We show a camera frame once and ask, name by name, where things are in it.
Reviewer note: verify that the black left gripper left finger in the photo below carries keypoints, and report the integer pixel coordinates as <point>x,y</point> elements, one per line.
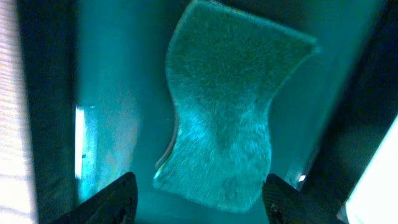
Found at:
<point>115,204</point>

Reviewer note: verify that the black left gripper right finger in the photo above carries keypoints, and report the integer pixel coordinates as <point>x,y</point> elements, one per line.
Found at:
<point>286,205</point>

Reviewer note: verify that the green scouring sponge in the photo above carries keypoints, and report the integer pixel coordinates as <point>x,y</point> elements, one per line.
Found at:
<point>223,68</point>

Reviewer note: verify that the rectangular black water tray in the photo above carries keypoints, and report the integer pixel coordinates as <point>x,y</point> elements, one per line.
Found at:
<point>108,58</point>

